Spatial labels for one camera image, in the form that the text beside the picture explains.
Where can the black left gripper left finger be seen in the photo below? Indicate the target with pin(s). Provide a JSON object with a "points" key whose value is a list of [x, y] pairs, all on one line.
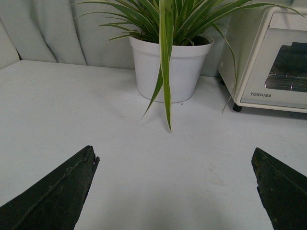
{"points": [[55, 202]]}

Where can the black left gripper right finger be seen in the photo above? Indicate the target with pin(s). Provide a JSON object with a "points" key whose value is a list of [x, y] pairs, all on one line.
{"points": [[282, 190]]}

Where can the white Toshiba toaster oven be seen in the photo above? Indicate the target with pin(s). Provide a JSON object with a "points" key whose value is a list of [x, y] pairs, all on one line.
{"points": [[264, 62]]}

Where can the white plastic flower pot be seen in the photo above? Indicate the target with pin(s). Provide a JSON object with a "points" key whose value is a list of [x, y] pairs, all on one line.
{"points": [[184, 69]]}

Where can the pale grey curtain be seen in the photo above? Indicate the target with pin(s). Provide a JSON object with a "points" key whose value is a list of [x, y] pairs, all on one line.
{"points": [[65, 31]]}

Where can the green striped spider plant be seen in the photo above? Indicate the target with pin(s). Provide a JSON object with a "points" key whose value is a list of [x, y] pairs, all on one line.
{"points": [[172, 22]]}

